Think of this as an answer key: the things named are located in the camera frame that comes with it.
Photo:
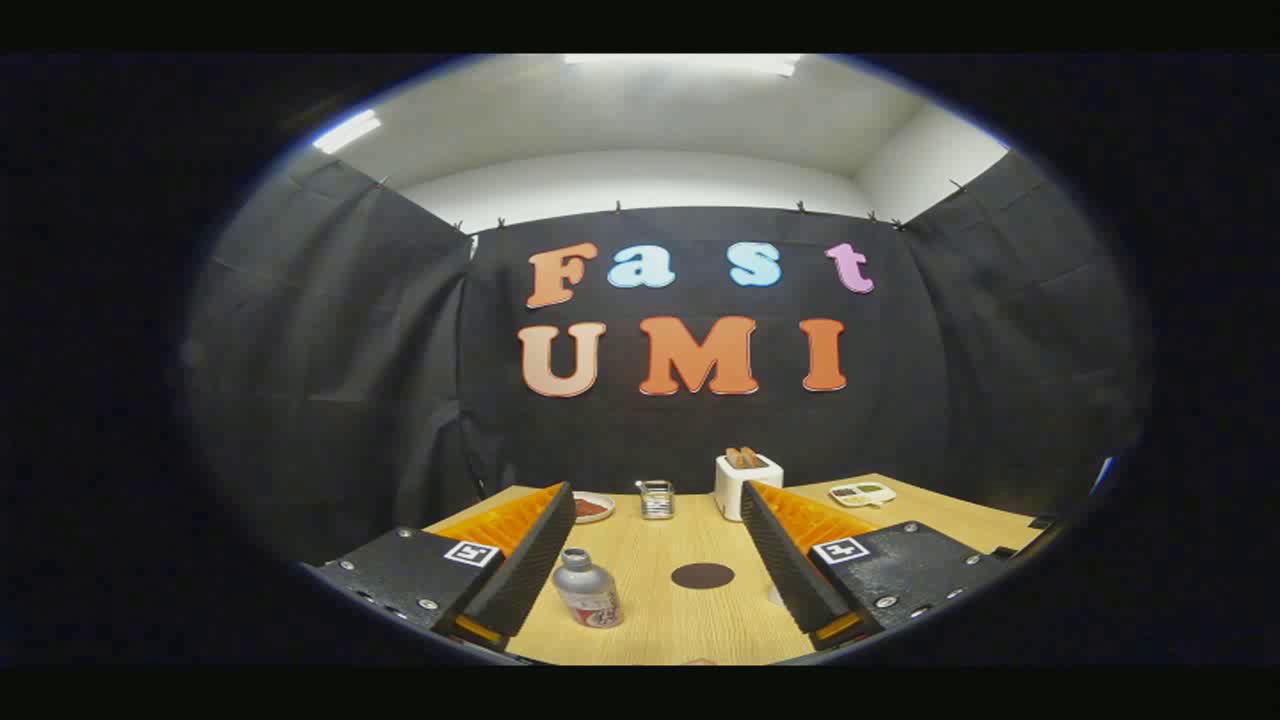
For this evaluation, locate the silver juice bottle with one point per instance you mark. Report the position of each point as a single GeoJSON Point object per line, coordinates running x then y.
{"type": "Point", "coordinates": [585, 592]}

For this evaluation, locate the long ceiling light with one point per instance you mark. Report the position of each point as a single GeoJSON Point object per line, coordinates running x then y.
{"type": "Point", "coordinates": [680, 64]}

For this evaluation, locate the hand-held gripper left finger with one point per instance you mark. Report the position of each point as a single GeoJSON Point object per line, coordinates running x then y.
{"type": "Point", "coordinates": [530, 565]}

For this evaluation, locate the dark brown round coaster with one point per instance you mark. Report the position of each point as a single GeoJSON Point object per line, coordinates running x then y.
{"type": "Point", "coordinates": [702, 575]}

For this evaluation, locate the small plate with red food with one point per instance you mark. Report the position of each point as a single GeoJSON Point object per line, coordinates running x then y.
{"type": "Point", "coordinates": [592, 508]}

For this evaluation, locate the white toaster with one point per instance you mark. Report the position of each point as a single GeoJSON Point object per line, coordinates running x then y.
{"type": "Point", "coordinates": [735, 490]}

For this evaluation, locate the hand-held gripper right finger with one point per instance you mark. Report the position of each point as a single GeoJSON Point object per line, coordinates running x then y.
{"type": "Point", "coordinates": [790, 570]}

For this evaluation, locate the brown toast slices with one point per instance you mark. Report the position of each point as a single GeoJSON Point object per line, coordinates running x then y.
{"type": "Point", "coordinates": [743, 458]}

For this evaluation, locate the short ceiling light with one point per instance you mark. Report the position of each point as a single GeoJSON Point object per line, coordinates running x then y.
{"type": "Point", "coordinates": [346, 131]}

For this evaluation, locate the black backdrop cloth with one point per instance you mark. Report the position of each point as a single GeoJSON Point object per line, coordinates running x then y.
{"type": "Point", "coordinates": [700, 430]}

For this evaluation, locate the wooden table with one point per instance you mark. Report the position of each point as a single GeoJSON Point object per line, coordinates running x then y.
{"type": "Point", "coordinates": [680, 620]}

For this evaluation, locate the white divided condiment tray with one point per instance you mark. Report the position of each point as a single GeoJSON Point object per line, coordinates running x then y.
{"type": "Point", "coordinates": [862, 493]}

